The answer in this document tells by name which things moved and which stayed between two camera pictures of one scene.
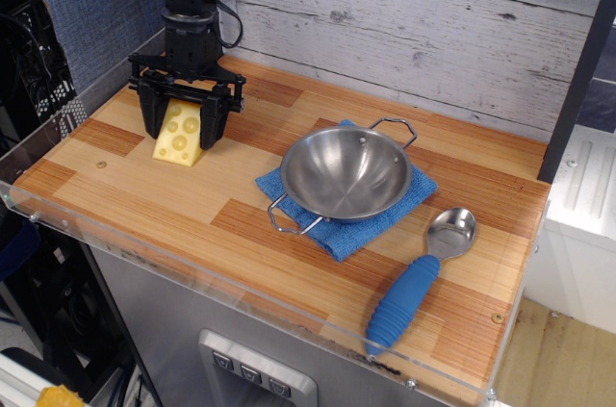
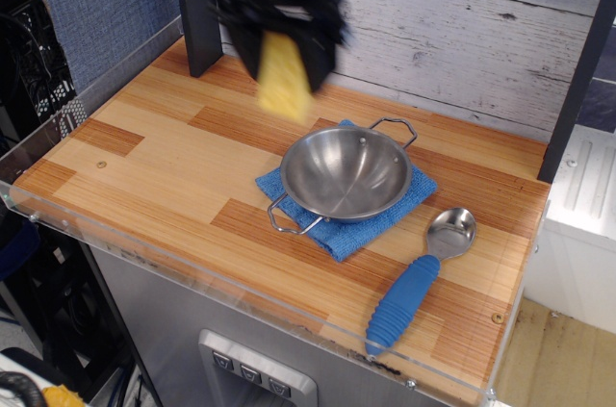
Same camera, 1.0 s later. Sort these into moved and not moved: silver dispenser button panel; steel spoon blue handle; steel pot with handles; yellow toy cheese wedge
Moved: yellow toy cheese wedge
Not moved: steel spoon blue handle; steel pot with handles; silver dispenser button panel
